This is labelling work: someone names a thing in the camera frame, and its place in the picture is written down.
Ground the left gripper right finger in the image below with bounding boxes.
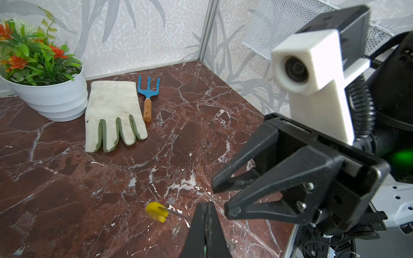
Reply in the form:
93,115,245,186
205,202,232,258

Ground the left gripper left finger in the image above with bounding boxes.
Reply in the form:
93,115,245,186
180,203,207,258

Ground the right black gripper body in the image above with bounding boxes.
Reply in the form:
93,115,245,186
264,114,390,235

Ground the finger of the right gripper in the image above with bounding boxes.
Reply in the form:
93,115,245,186
211,123,279,194
225,146,343,225

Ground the metal keyring with yellow tag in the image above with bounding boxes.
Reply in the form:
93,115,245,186
145,202,192,223

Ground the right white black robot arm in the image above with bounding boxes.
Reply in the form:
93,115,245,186
212,29,413,258

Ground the cream gardening glove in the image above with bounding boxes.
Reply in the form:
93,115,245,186
85,81,148,153

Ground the white pot with plant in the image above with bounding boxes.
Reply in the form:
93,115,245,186
1,9,88,122

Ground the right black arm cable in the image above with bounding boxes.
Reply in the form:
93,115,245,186
345,30,410,143

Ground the blue hand rake wooden handle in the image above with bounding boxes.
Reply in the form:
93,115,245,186
137,75,160,123

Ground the white wire mesh basket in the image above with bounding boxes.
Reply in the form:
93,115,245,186
241,0,394,63

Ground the aluminium frame rail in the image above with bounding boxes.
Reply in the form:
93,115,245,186
197,0,220,62

